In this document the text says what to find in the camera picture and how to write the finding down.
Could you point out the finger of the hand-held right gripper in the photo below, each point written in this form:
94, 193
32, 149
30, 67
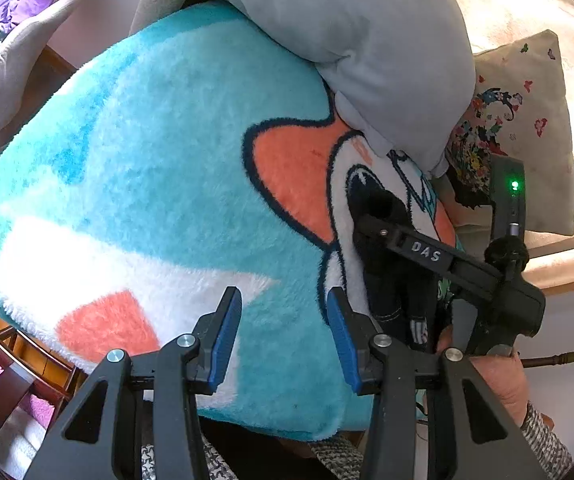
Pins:
424, 252

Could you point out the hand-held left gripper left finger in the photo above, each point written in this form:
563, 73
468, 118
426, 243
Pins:
224, 340

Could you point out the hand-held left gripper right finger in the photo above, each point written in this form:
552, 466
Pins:
342, 330

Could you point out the person's right forearm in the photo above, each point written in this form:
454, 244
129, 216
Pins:
547, 440

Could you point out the person's right hand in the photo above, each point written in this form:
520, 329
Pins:
497, 385

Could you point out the brass rod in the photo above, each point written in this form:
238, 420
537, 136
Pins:
567, 357

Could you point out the turquoise printed fleece blanket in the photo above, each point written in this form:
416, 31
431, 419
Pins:
157, 200

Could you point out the floral print cushion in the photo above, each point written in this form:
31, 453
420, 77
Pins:
532, 125

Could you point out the dark wooden furniture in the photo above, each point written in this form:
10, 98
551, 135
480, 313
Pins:
27, 360

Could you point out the grey plush pillow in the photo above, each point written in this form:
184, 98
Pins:
357, 40

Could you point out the beige sofa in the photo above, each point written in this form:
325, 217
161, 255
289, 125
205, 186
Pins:
542, 5

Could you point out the purple and white cloth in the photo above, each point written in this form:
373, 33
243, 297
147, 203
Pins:
12, 15

